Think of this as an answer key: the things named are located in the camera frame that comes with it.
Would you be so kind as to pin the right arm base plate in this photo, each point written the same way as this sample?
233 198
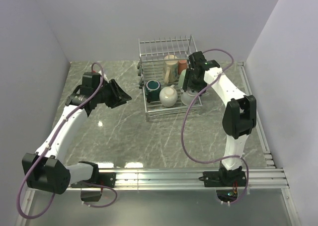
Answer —
231 187

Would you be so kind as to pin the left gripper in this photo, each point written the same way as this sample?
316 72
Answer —
119 97

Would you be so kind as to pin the cream tall mug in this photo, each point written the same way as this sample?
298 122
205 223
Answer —
170 69

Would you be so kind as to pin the beige speckled mug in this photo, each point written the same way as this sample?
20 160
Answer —
168 96

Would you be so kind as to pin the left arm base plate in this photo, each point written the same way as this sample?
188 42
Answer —
91 190

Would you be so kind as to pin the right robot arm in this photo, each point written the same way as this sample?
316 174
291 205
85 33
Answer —
238 121

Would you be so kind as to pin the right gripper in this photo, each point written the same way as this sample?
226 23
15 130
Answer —
190 73

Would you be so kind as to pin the dark green mug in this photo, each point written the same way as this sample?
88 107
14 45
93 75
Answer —
152 90

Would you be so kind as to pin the metal dish rack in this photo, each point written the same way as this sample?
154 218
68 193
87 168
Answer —
159 60

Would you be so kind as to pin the light blue mug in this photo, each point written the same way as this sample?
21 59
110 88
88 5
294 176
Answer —
188 96

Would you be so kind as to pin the pink mug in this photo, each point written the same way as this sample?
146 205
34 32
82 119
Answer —
182 65

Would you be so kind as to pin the light green cup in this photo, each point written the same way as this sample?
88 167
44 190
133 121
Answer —
181 78

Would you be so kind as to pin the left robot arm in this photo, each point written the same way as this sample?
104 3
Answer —
44 169

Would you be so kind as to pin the aluminium rail frame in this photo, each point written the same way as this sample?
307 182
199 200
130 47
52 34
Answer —
158 164

